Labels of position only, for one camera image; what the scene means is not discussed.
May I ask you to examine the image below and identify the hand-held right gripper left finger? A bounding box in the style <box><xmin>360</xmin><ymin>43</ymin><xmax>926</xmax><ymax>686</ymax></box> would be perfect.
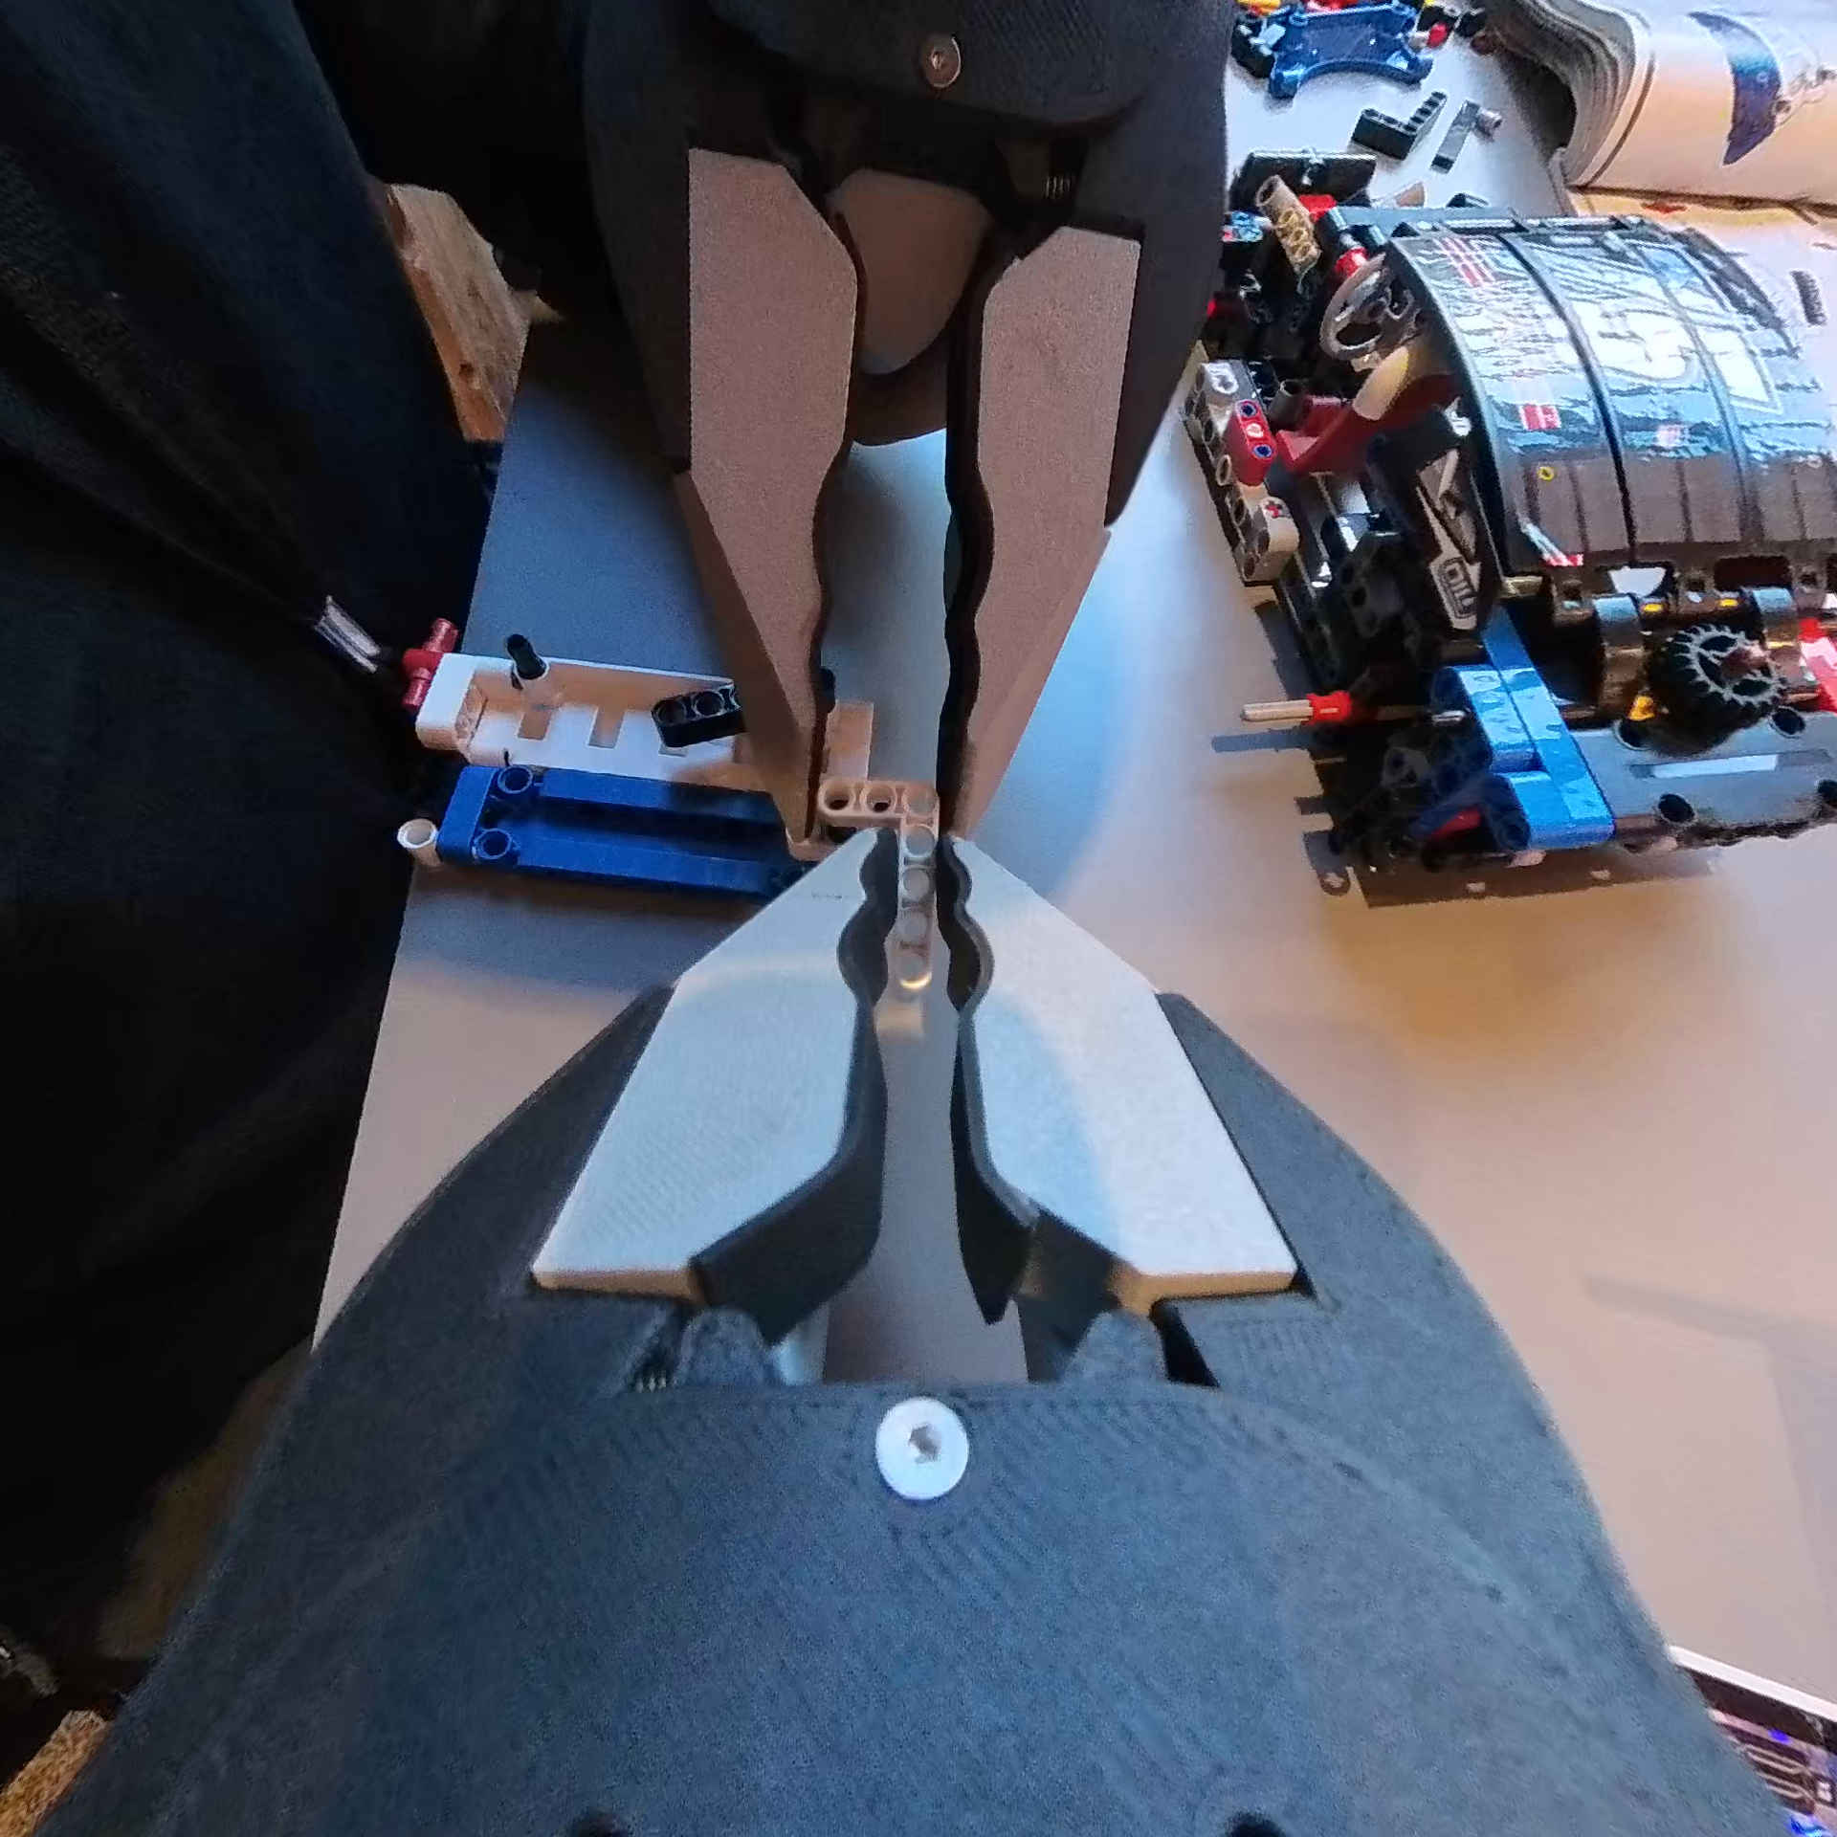
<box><xmin>529</xmin><ymin>828</ymin><xmax>885</xmax><ymax>1345</ymax></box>

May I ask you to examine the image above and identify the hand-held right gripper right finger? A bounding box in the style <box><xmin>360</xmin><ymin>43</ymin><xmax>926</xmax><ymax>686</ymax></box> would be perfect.
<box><xmin>945</xmin><ymin>838</ymin><xmax>1303</xmax><ymax>1327</ymax></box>

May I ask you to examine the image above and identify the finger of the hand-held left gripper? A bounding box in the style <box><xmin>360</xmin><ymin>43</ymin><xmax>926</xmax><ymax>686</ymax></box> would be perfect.
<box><xmin>934</xmin><ymin>223</ymin><xmax>1145</xmax><ymax>846</ymax></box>
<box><xmin>672</xmin><ymin>143</ymin><xmax>866</xmax><ymax>854</ymax></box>

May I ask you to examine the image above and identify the blue white brick assembly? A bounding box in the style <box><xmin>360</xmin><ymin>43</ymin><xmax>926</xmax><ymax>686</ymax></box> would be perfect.
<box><xmin>400</xmin><ymin>619</ymin><xmax>878</xmax><ymax>899</ymax></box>

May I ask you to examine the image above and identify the white angled brick beam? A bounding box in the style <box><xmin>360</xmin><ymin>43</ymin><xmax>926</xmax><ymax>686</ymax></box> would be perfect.
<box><xmin>814</xmin><ymin>780</ymin><xmax>941</xmax><ymax>999</ymax></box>

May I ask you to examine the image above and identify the pile of loose bricks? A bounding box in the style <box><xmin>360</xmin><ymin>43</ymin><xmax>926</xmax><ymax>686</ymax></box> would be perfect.
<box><xmin>1228</xmin><ymin>0</ymin><xmax>1494</xmax><ymax>97</ymax></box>

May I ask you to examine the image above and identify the brick race car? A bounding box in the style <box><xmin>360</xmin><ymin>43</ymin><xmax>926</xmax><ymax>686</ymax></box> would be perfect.
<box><xmin>1183</xmin><ymin>151</ymin><xmax>1837</xmax><ymax>906</ymax></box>

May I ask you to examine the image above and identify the person's black jacket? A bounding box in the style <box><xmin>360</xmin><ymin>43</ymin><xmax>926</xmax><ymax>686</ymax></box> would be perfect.
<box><xmin>0</xmin><ymin>0</ymin><xmax>603</xmax><ymax>1740</ymax></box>

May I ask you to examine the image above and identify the building instruction booklet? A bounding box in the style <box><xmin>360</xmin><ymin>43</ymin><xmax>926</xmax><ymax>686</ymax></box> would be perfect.
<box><xmin>1484</xmin><ymin>0</ymin><xmax>1837</xmax><ymax>291</ymax></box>

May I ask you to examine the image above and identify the holographic sticker sheet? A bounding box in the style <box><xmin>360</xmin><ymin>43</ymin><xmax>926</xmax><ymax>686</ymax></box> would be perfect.
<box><xmin>1671</xmin><ymin>1651</ymin><xmax>1837</xmax><ymax>1837</ymax></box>

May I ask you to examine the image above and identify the wooden furniture frame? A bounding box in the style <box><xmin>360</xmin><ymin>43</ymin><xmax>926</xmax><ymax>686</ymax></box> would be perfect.
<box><xmin>371</xmin><ymin>179</ymin><xmax>534</xmax><ymax>445</ymax></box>

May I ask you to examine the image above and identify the blue curved brick frame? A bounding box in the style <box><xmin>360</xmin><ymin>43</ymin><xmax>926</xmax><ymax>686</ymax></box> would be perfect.
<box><xmin>1268</xmin><ymin>0</ymin><xmax>1438</xmax><ymax>98</ymax></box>

